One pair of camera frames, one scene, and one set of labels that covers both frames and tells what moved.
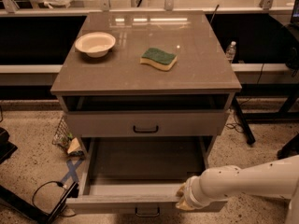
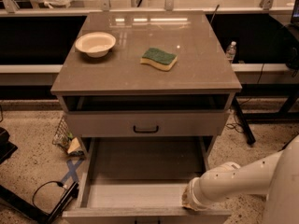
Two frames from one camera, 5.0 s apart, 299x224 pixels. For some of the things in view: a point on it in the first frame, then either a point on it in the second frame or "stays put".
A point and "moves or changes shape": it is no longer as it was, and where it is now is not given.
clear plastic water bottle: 231,51 stays put
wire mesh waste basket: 64,139 stays put
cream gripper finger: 181,190 to 186,193
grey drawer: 139,176 moves or changes shape
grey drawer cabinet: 146,74 stays put
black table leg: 247,131 stays put
